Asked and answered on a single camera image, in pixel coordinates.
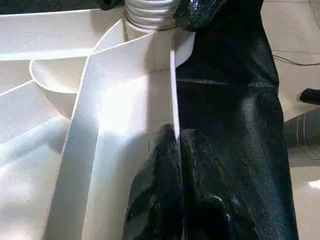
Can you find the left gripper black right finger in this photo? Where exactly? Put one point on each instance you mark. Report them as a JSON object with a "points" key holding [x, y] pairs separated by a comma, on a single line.
{"points": [[205, 190]]}

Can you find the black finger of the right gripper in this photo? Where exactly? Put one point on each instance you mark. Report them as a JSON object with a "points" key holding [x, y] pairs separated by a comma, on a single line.
{"points": [[200, 15]]}

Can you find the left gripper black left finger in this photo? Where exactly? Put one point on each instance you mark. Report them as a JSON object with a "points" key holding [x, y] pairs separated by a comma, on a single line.
{"points": [[157, 187]]}

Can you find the white plastic table leg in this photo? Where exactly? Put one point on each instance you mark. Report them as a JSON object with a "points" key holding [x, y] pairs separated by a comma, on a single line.
{"points": [[150, 15]]}

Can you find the white plastic table top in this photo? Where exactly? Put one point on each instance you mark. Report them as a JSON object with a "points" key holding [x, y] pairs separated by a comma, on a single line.
{"points": [[87, 112]]}

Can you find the black work mat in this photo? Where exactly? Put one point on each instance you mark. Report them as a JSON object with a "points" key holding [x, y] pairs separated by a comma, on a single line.
{"points": [[230, 100]]}

